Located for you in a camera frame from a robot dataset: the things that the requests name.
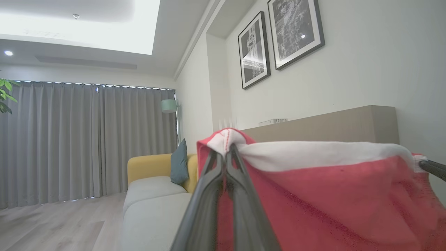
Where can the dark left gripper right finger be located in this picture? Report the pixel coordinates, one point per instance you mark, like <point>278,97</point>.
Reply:
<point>247,216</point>

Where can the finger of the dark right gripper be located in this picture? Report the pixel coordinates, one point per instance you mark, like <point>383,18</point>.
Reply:
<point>435,168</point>

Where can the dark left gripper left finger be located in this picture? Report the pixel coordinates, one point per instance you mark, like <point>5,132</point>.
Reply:
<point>202,216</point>

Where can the red shorts with white trim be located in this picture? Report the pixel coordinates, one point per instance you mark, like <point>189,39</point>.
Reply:
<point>331,202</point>

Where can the large grey fabric ottoman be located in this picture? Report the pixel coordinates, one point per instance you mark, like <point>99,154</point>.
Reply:
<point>153,226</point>

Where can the teal throw pillow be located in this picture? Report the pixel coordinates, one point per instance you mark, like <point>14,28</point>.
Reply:
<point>179,164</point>

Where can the yellow sofa backrest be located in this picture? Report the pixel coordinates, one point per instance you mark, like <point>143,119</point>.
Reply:
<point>146,167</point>

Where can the white flat router box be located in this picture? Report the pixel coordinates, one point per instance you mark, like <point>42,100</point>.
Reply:
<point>273,121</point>

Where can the teal shade floor lamp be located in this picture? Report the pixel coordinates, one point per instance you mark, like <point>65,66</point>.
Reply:
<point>169,105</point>

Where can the grey pleated curtain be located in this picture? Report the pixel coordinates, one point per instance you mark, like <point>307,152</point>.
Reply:
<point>69,139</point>

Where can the small black framed picture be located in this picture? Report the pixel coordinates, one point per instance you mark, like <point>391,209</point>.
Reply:
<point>254,52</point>

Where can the large black framed picture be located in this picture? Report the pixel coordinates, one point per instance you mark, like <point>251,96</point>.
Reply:
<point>296,31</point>

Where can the long ceiling air vent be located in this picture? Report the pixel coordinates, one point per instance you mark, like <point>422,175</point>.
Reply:
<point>87,62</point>

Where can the green leafy indoor plant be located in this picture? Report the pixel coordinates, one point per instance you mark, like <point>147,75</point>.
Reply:
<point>4,94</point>

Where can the round ceiling downlight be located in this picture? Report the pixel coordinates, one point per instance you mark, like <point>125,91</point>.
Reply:
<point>8,53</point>

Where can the beige low wall ledge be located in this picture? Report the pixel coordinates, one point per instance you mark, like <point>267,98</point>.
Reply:
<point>331,129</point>

